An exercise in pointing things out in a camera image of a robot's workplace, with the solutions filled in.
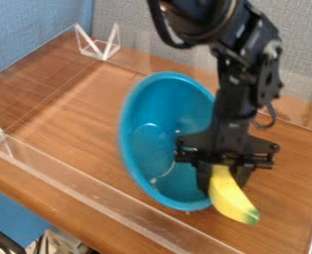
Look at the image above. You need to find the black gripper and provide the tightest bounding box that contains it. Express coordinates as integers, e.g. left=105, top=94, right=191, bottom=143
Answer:
left=175, top=114, right=279, bottom=194

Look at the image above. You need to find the yellow toy banana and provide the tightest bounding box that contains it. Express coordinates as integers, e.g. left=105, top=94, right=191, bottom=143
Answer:
left=208, top=165, right=259, bottom=224

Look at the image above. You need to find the blue plastic bowl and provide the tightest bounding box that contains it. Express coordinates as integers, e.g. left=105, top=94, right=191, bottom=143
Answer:
left=117, top=71, right=215, bottom=211

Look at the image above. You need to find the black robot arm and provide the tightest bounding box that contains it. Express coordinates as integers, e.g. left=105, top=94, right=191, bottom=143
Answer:
left=147, top=0, right=283, bottom=191

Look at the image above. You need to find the clear acrylic back barrier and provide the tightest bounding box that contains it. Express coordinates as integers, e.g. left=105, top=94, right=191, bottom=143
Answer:
left=108, top=48, right=312, bottom=130

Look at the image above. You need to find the clear acrylic barrier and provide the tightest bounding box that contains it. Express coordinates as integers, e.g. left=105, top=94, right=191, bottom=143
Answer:
left=108, top=48, right=312, bottom=130
left=0, top=135, right=242, bottom=254

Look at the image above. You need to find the clear acrylic front barrier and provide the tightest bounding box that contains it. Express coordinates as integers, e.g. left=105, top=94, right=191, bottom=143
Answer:
left=0, top=135, right=242, bottom=254

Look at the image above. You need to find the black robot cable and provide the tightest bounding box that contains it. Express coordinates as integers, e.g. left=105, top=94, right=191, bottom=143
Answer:
left=248, top=102, right=278, bottom=131

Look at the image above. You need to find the clear acrylic corner bracket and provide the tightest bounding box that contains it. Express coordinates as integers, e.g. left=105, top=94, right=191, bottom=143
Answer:
left=74, top=24, right=120, bottom=62

